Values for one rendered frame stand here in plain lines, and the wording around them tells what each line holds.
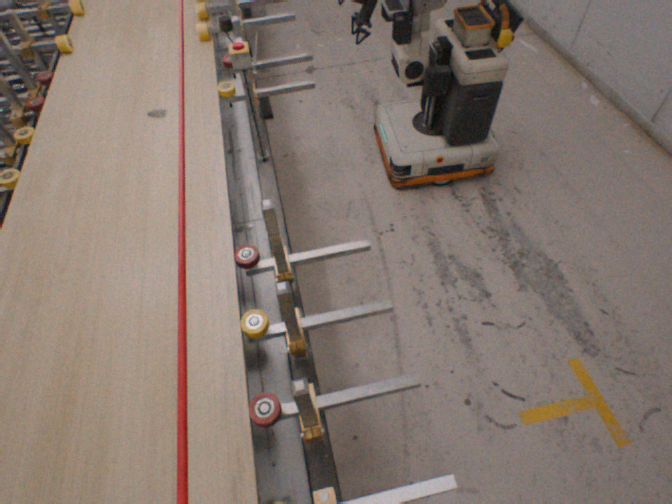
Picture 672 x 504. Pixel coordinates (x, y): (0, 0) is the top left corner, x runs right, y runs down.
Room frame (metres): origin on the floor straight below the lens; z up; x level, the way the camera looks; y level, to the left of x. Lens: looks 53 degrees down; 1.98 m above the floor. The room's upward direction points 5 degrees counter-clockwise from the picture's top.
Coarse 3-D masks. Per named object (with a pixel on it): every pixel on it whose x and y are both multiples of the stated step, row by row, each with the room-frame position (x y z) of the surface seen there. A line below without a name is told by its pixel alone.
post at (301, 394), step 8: (296, 384) 0.32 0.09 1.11; (304, 384) 0.32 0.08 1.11; (296, 392) 0.30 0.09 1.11; (304, 392) 0.30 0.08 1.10; (296, 400) 0.30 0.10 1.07; (304, 400) 0.30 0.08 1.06; (312, 400) 0.33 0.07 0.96; (304, 408) 0.30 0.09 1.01; (312, 408) 0.30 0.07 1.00; (304, 416) 0.30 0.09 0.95; (312, 416) 0.30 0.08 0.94; (304, 424) 0.30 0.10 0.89; (312, 424) 0.30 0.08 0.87
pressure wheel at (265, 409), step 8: (264, 392) 0.38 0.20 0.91; (256, 400) 0.36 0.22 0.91; (264, 400) 0.36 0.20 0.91; (272, 400) 0.36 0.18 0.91; (256, 408) 0.34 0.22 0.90; (264, 408) 0.34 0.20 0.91; (272, 408) 0.34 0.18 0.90; (280, 408) 0.34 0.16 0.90; (256, 416) 0.32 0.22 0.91; (264, 416) 0.32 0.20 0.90; (272, 416) 0.32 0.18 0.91; (280, 416) 0.32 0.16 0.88; (256, 424) 0.31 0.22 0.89; (264, 424) 0.30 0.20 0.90; (272, 424) 0.30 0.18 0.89
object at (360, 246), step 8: (360, 240) 0.90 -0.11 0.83; (368, 240) 0.90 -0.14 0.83; (328, 248) 0.88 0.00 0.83; (336, 248) 0.88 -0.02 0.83; (344, 248) 0.88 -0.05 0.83; (352, 248) 0.87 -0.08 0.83; (360, 248) 0.87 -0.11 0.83; (368, 248) 0.88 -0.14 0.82; (288, 256) 0.86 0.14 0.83; (296, 256) 0.86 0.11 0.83; (304, 256) 0.86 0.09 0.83; (312, 256) 0.85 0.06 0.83; (320, 256) 0.85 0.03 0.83; (328, 256) 0.86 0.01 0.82; (336, 256) 0.86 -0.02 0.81; (264, 264) 0.84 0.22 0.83; (272, 264) 0.84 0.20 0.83; (296, 264) 0.84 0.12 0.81; (248, 272) 0.82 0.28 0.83; (256, 272) 0.82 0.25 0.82
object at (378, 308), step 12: (384, 300) 0.66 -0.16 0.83; (336, 312) 0.63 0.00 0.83; (348, 312) 0.63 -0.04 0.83; (360, 312) 0.62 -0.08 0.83; (372, 312) 0.62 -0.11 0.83; (384, 312) 0.63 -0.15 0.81; (276, 324) 0.61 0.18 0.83; (312, 324) 0.60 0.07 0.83; (324, 324) 0.60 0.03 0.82; (336, 324) 0.61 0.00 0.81; (264, 336) 0.57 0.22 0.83; (276, 336) 0.58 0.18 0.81
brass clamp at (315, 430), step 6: (312, 384) 0.40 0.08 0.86; (312, 390) 0.39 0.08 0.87; (312, 396) 0.37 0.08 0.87; (318, 414) 0.32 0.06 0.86; (300, 420) 0.31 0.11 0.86; (318, 420) 0.31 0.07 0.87; (312, 426) 0.30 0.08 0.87; (318, 426) 0.30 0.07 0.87; (306, 432) 0.28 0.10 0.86; (312, 432) 0.29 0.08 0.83; (318, 432) 0.28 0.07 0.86; (324, 432) 0.29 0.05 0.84; (306, 438) 0.27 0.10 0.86; (312, 438) 0.27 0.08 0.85; (318, 438) 0.27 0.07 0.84
